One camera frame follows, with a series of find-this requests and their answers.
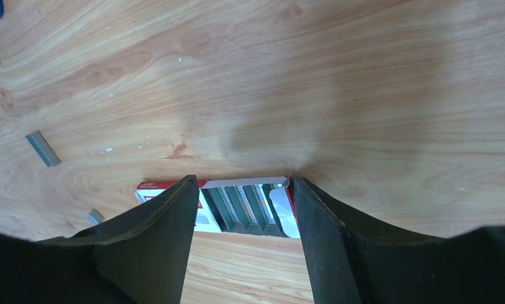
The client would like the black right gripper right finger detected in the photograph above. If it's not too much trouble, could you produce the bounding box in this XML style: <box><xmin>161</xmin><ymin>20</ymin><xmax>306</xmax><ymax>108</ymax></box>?
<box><xmin>293</xmin><ymin>177</ymin><xmax>505</xmax><ymax>303</ymax></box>

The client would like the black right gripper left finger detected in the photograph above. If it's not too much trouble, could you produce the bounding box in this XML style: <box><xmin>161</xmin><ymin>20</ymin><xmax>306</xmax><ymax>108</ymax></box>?
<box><xmin>0</xmin><ymin>175</ymin><xmax>199</xmax><ymax>303</ymax></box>

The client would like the red white staple box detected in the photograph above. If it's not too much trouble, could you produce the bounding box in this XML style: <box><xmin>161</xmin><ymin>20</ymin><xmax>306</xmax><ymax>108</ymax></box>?
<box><xmin>135</xmin><ymin>176</ymin><xmax>301</xmax><ymax>239</ymax></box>

